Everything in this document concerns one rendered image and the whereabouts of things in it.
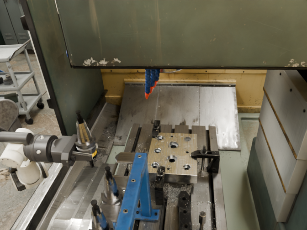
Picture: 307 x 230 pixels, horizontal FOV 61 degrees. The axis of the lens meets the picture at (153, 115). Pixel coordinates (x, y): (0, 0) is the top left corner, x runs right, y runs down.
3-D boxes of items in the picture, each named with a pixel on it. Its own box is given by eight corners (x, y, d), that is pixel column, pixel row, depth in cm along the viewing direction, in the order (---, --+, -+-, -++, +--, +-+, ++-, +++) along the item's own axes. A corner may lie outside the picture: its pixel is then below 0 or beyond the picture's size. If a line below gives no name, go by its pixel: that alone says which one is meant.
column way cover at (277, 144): (273, 224, 99) (311, 112, 71) (251, 144, 138) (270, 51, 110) (287, 225, 99) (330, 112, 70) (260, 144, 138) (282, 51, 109)
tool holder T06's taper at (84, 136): (91, 143, 78) (86, 125, 74) (76, 144, 78) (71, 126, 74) (93, 134, 81) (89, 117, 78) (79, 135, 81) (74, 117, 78)
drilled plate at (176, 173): (145, 180, 116) (144, 172, 113) (153, 139, 140) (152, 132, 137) (197, 183, 113) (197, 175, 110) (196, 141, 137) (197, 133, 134)
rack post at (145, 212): (133, 219, 104) (125, 166, 88) (136, 208, 109) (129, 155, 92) (158, 222, 103) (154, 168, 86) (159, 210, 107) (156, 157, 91)
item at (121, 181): (104, 189, 79) (103, 187, 78) (108, 175, 83) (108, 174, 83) (126, 190, 78) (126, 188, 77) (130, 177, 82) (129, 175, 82)
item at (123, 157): (113, 163, 88) (113, 161, 87) (117, 153, 92) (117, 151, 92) (134, 164, 87) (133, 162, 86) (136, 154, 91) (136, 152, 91)
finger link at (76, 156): (93, 160, 81) (74, 159, 81) (91, 152, 79) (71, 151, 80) (91, 164, 79) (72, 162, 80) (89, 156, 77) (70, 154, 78)
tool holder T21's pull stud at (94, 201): (97, 215, 61) (95, 206, 59) (91, 213, 62) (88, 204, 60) (101, 209, 63) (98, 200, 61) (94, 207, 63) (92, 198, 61)
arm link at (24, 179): (12, 177, 89) (23, 199, 103) (42, 164, 93) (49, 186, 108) (2, 154, 93) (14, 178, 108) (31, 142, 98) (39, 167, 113)
